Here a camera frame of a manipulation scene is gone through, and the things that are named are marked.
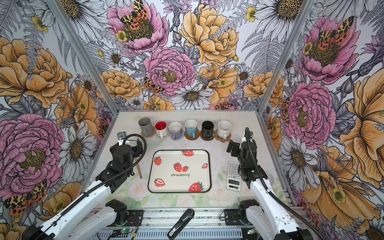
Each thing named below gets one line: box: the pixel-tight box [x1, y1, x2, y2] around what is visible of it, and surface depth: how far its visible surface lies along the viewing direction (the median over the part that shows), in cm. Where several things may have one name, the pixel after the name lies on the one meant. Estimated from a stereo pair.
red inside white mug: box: [154, 120, 168, 139], surface depth 104 cm
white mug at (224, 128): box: [217, 120, 232, 140], surface depth 104 cm
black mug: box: [201, 120, 215, 141], surface depth 101 cm
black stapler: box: [167, 208, 195, 240], surface depth 71 cm
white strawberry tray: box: [147, 149, 212, 193], surface depth 91 cm
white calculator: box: [226, 160, 242, 192], surface depth 87 cm
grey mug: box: [138, 117, 155, 137], surface depth 101 cm
